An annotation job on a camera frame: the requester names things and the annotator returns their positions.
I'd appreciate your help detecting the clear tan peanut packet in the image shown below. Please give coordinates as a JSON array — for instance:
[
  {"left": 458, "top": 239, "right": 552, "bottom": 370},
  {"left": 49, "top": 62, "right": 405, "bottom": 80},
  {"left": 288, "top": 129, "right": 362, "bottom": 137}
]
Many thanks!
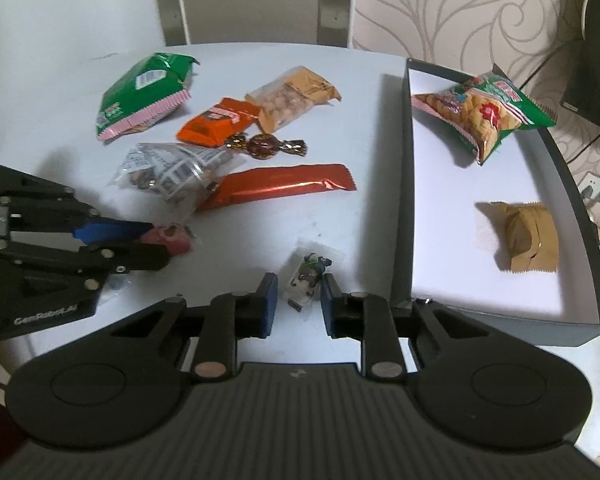
[{"left": 244, "top": 66, "right": 342, "bottom": 133}]

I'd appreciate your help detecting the white wall socket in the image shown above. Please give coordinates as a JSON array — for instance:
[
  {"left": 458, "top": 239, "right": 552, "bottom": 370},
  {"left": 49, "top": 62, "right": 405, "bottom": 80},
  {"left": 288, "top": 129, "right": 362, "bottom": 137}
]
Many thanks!
[{"left": 577, "top": 170, "right": 600, "bottom": 213}]

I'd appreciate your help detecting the clear printed snack packet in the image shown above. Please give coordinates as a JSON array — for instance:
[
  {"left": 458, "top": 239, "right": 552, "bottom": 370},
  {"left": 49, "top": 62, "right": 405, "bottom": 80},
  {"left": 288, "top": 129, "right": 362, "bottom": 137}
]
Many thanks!
[{"left": 107, "top": 142, "right": 248, "bottom": 211}]

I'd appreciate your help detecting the small clear figure packet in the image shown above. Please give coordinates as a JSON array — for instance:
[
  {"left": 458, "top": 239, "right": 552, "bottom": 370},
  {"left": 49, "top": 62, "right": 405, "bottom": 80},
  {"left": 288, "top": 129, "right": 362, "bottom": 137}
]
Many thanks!
[{"left": 286, "top": 247, "right": 338, "bottom": 313}]

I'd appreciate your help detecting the small pink candy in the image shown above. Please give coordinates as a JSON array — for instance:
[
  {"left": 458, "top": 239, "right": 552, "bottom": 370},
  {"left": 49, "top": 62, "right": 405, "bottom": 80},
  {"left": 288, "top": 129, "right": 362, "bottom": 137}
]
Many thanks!
[{"left": 140, "top": 224, "right": 193, "bottom": 256}]

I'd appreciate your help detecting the long red snack bar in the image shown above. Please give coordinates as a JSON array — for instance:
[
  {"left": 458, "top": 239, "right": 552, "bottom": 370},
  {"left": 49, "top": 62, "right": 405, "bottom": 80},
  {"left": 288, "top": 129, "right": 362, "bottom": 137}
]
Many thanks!
[{"left": 196, "top": 163, "right": 357, "bottom": 212}]

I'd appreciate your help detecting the orange snack packet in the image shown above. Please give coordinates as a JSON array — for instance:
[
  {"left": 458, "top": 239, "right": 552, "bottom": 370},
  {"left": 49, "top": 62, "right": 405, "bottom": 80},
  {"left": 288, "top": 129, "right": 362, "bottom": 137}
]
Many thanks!
[{"left": 176, "top": 97, "right": 261, "bottom": 148}]

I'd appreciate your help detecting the grey box with white inside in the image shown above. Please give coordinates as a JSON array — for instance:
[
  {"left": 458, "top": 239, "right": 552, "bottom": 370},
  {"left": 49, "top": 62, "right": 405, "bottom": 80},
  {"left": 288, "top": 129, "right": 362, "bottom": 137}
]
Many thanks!
[{"left": 390, "top": 58, "right": 600, "bottom": 348}]

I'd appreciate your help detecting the white metal-framed chair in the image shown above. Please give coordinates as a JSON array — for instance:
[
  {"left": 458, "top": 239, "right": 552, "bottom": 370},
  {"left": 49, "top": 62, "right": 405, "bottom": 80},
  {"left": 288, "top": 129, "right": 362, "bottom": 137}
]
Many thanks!
[{"left": 150, "top": 0, "right": 356, "bottom": 51}]

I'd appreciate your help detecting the green pink-edged snack bag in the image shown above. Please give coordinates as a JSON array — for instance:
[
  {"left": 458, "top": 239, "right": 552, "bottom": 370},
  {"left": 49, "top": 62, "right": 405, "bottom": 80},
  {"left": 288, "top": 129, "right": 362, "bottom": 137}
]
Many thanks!
[{"left": 96, "top": 52, "right": 201, "bottom": 142}]

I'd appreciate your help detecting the brown paper snack packet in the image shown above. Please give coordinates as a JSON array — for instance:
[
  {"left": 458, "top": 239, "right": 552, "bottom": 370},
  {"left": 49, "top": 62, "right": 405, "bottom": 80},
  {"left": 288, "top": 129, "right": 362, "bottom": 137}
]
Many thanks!
[{"left": 475, "top": 201, "right": 560, "bottom": 273}]

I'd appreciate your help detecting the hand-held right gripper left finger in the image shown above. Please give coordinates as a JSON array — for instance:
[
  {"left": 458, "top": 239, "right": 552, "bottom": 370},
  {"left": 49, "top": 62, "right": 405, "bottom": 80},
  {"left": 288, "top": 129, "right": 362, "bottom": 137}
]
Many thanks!
[{"left": 109, "top": 272, "right": 280, "bottom": 382}]

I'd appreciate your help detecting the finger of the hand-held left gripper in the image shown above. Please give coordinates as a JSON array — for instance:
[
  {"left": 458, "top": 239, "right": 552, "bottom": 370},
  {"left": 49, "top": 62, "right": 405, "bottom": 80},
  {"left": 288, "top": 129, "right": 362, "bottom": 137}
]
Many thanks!
[
  {"left": 10, "top": 197, "right": 153, "bottom": 245},
  {"left": 0, "top": 241, "right": 172, "bottom": 292}
]

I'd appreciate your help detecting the green chips picture bag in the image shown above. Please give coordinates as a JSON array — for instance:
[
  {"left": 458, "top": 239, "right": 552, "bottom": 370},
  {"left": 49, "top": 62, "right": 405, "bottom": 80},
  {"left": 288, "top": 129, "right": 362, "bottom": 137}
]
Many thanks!
[{"left": 411, "top": 66, "right": 558, "bottom": 166}]

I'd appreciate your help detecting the brown foil candy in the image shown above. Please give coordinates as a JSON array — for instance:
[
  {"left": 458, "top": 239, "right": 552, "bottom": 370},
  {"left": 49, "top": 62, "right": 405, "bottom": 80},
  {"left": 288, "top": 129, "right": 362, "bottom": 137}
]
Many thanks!
[{"left": 224, "top": 131, "right": 308, "bottom": 161}]

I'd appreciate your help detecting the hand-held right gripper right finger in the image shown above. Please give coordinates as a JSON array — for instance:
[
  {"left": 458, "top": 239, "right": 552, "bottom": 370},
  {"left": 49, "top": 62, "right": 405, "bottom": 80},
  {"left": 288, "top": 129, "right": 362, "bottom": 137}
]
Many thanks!
[{"left": 320, "top": 274, "right": 487, "bottom": 379}]

